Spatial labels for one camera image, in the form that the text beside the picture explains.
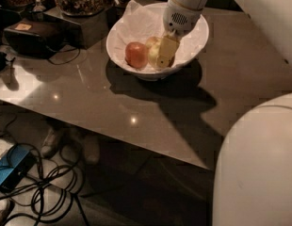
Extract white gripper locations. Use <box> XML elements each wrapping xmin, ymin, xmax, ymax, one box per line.
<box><xmin>156</xmin><ymin>0</ymin><xmax>202</xmax><ymax>68</ymax></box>

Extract yellow-green front apple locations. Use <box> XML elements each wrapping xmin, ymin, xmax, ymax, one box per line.
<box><xmin>148</xmin><ymin>42</ymin><xmax>174</xmax><ymax>70</ymax></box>

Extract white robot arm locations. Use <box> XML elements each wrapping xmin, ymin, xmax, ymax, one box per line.
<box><xmin>163</xmin><ymin>0</ymin><xmax>292</xmax><ymax>226</ymax></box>

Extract small back apple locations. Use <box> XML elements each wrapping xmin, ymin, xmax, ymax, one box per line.
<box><xmin>145</xmin><ymin>36</ymin><xmax>161</xmax><ymax>49</ymax></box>

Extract red apple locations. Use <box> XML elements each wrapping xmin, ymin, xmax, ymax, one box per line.
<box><xmin>125</xmin><ymin>41</ymin><xmax>148</xmax><ymax>69</ymax></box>

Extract white ceramic bowl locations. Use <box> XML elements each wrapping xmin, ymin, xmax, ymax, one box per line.
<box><xmin>105</xmin><ymin>2</ymin><xmax>210</xmax><ymax>82</ymax></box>

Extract white paper liner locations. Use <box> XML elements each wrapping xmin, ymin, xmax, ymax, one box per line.
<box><xmin>112</xmin><ymin>0</ymin><xmax>203</xmax><ymax>73</ymax></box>

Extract right white shoe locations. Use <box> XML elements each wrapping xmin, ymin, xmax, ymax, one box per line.
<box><xmin>84</xmin><ymin>135</ymin><xmax>100</xmax><ymax>165</ymax></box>

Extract white shoe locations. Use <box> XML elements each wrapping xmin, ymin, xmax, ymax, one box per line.
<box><xmin>84</xmin><ymin>135</ymin><xmax>100</xmax><ymax>165</ymax></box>
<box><xmin>41</xmin><ymin>128</ymin><xmax>64</xmax><ymax>158</ymax></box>

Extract metal scoop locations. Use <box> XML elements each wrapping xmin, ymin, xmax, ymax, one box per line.
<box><xmin>33</xmin><ymin>0</ymin><xmax>46</xmax><ymax>12</ymax></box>

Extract black card terminal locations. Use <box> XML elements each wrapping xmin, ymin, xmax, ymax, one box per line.
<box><xmin>4</xmin><ymin>19</ymin><xmax>64</xmax><ymax>58</ymax></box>

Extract left white shoe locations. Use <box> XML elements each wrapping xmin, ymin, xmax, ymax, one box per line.
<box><xmin>41</xmin><ymin>128</ymin><xmax>64</xmax><ymax>158</ymax></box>

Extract blue box on floor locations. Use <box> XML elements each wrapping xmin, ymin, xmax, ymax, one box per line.
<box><xmin>0</xmin><ymin>146</ymin><xmax>30</xmax><ymax>193</ymax></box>

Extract black terminal cable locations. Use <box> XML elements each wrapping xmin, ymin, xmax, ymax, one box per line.
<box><xmin>46</xmin><ymin>45</ymin><xmax>82</xmax><ymax>66</ymax></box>

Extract black floor cables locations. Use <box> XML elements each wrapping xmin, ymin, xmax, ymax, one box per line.
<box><xmin>0</xmin><ymin>111</ymin><xmax>90</xmax><ymax>226</ymax></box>

